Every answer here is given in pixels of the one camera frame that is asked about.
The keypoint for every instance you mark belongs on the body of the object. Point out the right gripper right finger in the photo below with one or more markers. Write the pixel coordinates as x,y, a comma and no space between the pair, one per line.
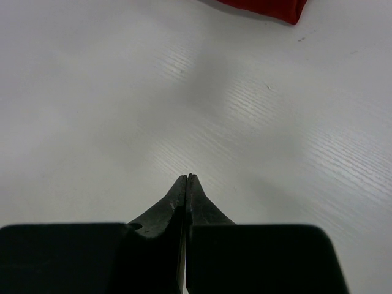
225,257

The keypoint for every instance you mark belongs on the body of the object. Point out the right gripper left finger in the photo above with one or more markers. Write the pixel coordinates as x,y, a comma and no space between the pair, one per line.
145,255

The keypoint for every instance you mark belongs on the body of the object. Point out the red t shirt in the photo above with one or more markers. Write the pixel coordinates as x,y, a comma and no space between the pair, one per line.
288,11

